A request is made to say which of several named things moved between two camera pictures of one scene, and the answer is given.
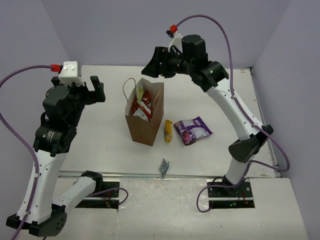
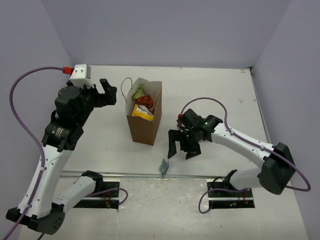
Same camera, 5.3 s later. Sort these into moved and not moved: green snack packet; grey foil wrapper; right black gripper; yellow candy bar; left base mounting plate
Moved: yellow candy bar; right black gripper; green snack packet
Not moved: left base mounting plate; grey foil wrapper
